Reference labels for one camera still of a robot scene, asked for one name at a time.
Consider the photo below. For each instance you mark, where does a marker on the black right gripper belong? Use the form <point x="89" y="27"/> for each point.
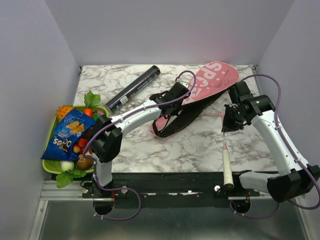
<point x="229" y="126"/>

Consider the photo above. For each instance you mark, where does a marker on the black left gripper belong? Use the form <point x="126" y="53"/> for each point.
<point x="175" y="112"/>

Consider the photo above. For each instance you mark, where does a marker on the black shuttlecock tube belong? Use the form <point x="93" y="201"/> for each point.
<point x="132" y="89"/>

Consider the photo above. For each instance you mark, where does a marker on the pink racket bag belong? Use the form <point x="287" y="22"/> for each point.
<point x="212" y="80"/>

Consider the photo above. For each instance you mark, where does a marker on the pink badminton racket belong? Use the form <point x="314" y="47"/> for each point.
<point x="218" y="111"/>

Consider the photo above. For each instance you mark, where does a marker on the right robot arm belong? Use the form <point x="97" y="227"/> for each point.
<point x="294" y="175"/>

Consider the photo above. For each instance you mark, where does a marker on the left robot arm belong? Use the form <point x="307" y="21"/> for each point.
<point x="107" y="134"/>

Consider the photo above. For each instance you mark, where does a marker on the pink toy fruit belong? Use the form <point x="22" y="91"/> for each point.
<point x="101" y="113"/>

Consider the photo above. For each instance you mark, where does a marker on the orange toy carrot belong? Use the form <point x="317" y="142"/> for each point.
<point x="88" y="112"/>

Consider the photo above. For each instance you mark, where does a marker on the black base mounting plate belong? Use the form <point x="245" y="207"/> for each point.
<point x="170" y="190"/>

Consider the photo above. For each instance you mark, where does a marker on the red toy cherries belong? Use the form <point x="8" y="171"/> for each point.
<point x="79" y="146"/>

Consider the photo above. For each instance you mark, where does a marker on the blue Doritos chip bag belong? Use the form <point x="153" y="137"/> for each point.
<point x="65" y="135"/>

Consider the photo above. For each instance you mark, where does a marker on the brown toy mushroom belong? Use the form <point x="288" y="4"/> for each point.
<point x="84" y="162"/>

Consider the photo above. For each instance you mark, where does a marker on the orange toy pineapple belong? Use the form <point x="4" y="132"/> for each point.
<point x="63" y="111"/>

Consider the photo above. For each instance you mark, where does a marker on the white toy onion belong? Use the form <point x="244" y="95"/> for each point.
<point x="67" y="166"/>

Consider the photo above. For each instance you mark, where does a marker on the left aluminium rail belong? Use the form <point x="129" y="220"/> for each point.
<point x="72" y="192"/>

